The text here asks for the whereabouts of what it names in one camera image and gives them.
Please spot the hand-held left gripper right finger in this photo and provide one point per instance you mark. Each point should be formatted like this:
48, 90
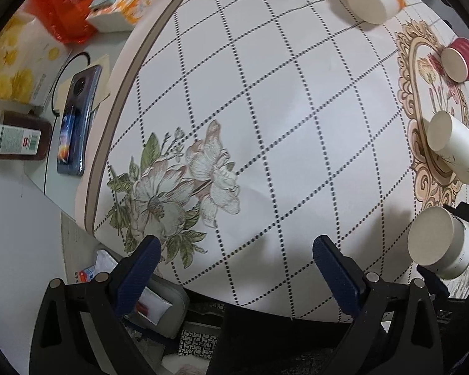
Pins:
336, 271

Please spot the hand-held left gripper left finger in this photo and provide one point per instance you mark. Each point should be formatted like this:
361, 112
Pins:
141, 265

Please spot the short white paper cup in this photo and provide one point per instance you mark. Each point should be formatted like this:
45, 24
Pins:
434, 240

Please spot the tall white paper cup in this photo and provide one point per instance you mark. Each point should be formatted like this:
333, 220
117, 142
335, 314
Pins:
459, 150

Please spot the white plastic wrapper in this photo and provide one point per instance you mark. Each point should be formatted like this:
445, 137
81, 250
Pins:
101, 261

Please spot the white sachet with red mark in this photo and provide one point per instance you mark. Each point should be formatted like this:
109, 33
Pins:
154, 306

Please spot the grey tray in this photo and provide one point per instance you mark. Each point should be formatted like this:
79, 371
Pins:
176, 304

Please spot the black white patterned box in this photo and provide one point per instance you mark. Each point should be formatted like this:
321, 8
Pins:
197, 343

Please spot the red-rimmed white bowl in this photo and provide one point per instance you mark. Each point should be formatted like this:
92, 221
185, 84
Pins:
459, 64

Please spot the blue smartphone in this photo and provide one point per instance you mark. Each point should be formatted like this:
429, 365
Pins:
76, 125

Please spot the floral checked tablecloth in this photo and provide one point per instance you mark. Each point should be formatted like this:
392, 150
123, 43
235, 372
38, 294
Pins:
281, 125

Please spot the green white carton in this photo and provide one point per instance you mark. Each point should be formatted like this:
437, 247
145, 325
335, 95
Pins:
8, 137

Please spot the beige paper envelope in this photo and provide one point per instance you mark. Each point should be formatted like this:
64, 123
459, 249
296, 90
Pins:
101, 64

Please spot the lemon print packet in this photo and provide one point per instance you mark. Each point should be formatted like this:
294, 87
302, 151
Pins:
11, 62

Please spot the orange white tissue pack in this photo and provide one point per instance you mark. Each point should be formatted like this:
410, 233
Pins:
115, 17

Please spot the red plastic bag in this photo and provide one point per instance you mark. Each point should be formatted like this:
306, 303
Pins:
64, 6

